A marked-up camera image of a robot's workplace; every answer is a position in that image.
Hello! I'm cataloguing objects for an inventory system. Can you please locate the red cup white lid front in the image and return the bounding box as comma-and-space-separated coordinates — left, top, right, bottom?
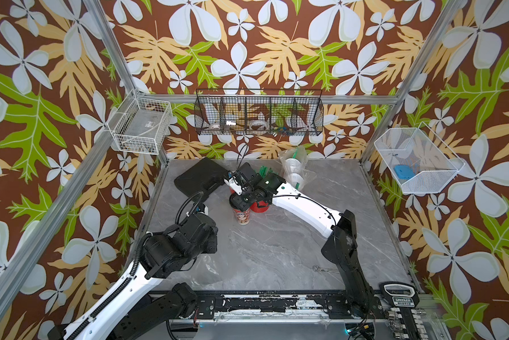
288, 173, 306, 191

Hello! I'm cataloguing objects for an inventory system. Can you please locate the red cup white lid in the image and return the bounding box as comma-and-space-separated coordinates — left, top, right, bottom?
288, 173, 306, 191
284, 158, 304, 173

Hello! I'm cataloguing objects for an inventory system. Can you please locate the clear plastic carrier bag front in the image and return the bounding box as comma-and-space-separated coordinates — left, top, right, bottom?
278, 146, 317, 191

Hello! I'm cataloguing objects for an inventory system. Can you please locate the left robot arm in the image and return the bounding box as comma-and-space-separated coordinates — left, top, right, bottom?
48, 212, 218, 339

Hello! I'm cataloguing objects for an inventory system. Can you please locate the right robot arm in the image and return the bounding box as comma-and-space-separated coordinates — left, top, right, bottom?
223, 163, 374, 318

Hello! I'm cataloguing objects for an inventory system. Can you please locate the green wrapped straws bundle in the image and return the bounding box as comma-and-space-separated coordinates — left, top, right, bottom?
259, 166, 273, 178

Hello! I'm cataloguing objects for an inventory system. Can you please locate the red plastic straw cup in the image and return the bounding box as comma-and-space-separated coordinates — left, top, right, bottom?
250, 201, 270, 213

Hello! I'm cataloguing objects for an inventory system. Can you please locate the black plastic tool case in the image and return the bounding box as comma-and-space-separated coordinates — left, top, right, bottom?
174, 158, 229, 202

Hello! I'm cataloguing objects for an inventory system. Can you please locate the metal wrench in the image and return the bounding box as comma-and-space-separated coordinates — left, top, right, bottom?
312, 265, 339, 273

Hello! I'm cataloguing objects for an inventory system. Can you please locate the blue object in basket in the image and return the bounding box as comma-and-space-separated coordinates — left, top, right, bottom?
393, 164, 416, 181

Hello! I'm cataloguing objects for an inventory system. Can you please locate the white mesh basket right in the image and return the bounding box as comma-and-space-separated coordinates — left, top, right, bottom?
374, 123, 465, 195

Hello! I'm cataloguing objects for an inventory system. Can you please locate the black label device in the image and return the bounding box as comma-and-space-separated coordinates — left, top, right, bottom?
379, 281, 420, 309

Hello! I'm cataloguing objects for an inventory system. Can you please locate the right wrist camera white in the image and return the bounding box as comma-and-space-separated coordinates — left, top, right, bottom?
224, 172, 242, 195

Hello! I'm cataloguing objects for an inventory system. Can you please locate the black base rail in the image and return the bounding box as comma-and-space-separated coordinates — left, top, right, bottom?
185, 290, 361, 322

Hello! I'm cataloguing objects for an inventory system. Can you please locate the black wire basket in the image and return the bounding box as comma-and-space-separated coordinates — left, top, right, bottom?
193, 88, 325, 137

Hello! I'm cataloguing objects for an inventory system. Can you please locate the white wire basket left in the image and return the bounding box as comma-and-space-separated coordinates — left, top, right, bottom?
108, 91, 173, 155

